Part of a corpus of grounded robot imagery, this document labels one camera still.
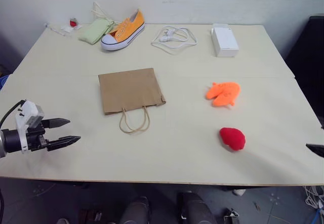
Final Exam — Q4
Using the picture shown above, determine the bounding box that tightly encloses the white power cable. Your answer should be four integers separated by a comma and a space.
151, 25, 198, 56

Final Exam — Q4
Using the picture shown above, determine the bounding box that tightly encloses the white cable bundle on floor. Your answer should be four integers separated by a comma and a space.
303, 185, 324, 209

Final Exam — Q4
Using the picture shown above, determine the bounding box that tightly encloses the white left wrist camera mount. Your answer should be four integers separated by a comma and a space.
15, 99, 46, 155

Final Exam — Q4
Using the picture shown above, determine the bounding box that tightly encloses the white cardboard box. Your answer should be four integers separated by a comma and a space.
211, 23, 239, 58

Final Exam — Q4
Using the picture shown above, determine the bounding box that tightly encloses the orange plush toy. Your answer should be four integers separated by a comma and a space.
205, 81, 241, 107

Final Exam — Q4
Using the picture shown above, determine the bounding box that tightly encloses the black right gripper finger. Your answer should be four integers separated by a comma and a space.
305, 143, 324, 158

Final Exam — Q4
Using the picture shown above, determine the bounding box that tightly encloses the blue floor cable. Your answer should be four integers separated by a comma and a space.
309, 208, 324, 224

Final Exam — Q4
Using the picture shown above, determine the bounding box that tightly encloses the black cabinet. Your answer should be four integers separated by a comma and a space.
285, 14, 324, 130

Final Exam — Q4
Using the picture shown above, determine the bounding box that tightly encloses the small white plastic packet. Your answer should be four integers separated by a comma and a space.
60, 24, 83, 32

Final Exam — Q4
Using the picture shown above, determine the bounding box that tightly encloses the blue container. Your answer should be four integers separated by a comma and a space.
0, 73, 11, 92

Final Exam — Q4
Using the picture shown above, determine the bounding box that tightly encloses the dark rounded shape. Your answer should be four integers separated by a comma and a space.
176, 191, 214, 224
119, 196, 150, 224

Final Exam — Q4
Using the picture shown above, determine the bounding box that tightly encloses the light green cloth pouch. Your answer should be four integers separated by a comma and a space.
78, 18, 112, 45

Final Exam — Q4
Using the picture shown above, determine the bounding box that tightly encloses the red plush toy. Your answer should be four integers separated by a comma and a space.
219, 127, 247, 152

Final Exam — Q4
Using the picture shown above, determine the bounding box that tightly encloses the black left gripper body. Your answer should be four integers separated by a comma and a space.
24, 121, 51, 153

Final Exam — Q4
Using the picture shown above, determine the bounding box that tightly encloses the cream rope cord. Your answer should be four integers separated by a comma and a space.
91, 1, 117, 28

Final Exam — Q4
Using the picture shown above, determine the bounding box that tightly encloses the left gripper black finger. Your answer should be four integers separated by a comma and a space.
41, 118, 71, 130
46, 135, 82, 152

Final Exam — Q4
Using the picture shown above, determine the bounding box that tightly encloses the orange canvas sneaker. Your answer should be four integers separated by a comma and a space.
100, 9, 146, 51

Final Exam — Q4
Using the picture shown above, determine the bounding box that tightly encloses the black metal bracket on floor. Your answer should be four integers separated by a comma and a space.
223, 208, 240, 224

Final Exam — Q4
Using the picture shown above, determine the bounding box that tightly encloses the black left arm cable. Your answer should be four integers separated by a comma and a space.
0, 100, 27, 130

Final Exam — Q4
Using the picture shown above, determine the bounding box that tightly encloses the brown paper bag with handles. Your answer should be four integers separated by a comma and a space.
98, 67, 167, 134

